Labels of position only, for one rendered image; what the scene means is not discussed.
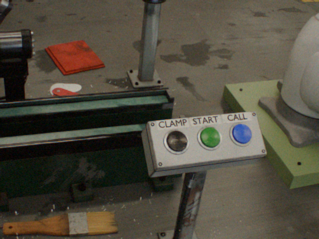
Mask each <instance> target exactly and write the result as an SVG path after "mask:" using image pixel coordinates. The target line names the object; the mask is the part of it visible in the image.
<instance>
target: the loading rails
mask: <svg viewBox="0 0 319 239"><path fill-rule="evenodd" d="M173 104H174V95H173V93H172V91H171V90H170V89H169V87H165V88H151V89H144V90H130V91H117V92H103V93H90V94H76V95H69V96H56V97H43V98H30V99H16V100H6V101H0V212H3V211H8V210H9V207H8V199H9V198H17V197H24V196H33V195H40V194H42V195H44V194H52V193H60V192H68V191H71V194H72V199H73V202H74V203H78V202H85V201H93V200H94V191H93V188H99V187H107V186H115V185H123V184H131V183H139V182H147V181H150V183H151V185H152V187H153V190H154V192H160V191H168V190H173V185H174V182H173V180H172V178H175V177H182V173H181V174H173V175H165V176H157V177H149V173H148V167H147V162H146V156H145V150H144V146H143V142H142V136H141V133H142V131H143V129H144V128H145V127H146V123H148V122H149V121H155V120H170V119H171V118H172V111H173Z"/></svg>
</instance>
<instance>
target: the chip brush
mask: <svg viewBox="0 0 319 239"><path fill-rule="evenodd" d="M115 232H118V223H117V221H116V220H115V211H106V212H90V213H86V212H83V213H68V214H64V215H59V216H54V217H51V218H47V219H43V220H39V221H30V222H11V223H5V224H4V225H3V234H4V235H6V236H8V235H16V233H17V234H18V235H20V234H31V233H36V234H48V235H58V236H70V237H76V236H88V235H95V234H105V233H115Z"/></svg>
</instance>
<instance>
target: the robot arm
mask: <svg viewBox="0 0 319 239"><path fill-rule="evenodd" d="M11 1H12V0H0V25H1V24H2V22H3V20H4V19H5V17H6V16H7V15H8V14H9V13H10V11H11V10H12V9H13V3H11ZM277 88H278V90H279V92H280V95H279V96H277V97H261V98H260V99H259V102H258V105H259V106H260V107H261V108H262V109H264V110H265V111H266V112H267V113H268V114H269V115H270V116H271V118H272V119H273V120H274V121H275V122H276V124H277V125H278V126H279V128H280V129H281V130H282V131H283V132H284V133H285V135H286V136H287V138H288V140H289V143H290V144H291V145H292V146H294V147H298V148H300V147H304V146H305V145H308V144H312V143H318V142H319V13H318V14H317V15H315V16H313V17H312V18H311V19H310V20H309V21H308V22H307V23H306V24H305V25H304V27H303V28H302V29H301V31H300V32H299V34H298V36H297V37H296V39H295V42H294V44H293V46H292V50H291V54H290V57H289V60H288V63H287V67H286V71H285V75H284V79H283V80H280V81H278V83H277Z"/></svg>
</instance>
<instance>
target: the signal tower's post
mask: <svg viewBox="0 0 319 239"><path fill-rule="evenodd" d="M142 1H144V2H145V6H144V18H143V29H142V35H141V46H140V58H139V69H138V70H136V71H133V70H130V71H127V74H128V76H129V78H130V81H131V83H132V85H133V88H146V87H160V86H163V83H162V81H161V80H160V77H159V75H158V74H157V72H156V69H155V61H156V51H157V42H158V32H159V23H160V10H161V3H163V2H165V1H166V0H164V1H160V2H151V1H146V0H142Z"/></svg>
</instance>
